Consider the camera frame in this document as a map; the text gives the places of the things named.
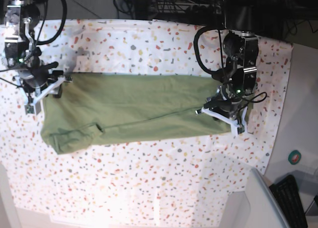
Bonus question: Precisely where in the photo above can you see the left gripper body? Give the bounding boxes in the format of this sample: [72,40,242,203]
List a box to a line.
[195,85,248,135]

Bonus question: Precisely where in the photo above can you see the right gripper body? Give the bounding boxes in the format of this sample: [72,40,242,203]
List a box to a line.
[14,62,73,114]

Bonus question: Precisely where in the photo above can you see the green t-shirt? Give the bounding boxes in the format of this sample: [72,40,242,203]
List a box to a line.
[41,73,231,154]

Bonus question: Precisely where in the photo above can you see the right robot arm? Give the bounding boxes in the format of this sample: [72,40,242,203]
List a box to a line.
[2,0,72,115]

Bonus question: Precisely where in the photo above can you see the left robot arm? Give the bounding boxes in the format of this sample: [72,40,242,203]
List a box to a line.
[193,0,268,136]

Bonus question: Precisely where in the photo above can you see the green tape roll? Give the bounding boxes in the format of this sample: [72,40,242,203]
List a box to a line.
[288,150,302,165]

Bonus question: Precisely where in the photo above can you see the terrazzo patterned tablecloth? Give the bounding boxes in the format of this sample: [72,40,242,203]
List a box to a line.
[0,19,293,227]

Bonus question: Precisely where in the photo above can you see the black keyboard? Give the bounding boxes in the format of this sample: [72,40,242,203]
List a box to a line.
[269,174,308,228]

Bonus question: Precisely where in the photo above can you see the grey plastic bin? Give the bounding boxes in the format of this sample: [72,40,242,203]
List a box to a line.
[245,168,289,228]

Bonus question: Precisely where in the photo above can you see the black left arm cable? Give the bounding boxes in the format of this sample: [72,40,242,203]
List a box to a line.
[193,26,229,81]

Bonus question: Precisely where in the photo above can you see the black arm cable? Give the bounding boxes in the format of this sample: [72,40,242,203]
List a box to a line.
[34,0,68,46]
[193,26,229,81]

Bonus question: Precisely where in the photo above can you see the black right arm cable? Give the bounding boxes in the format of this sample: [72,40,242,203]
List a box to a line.
[34,0,68,46]

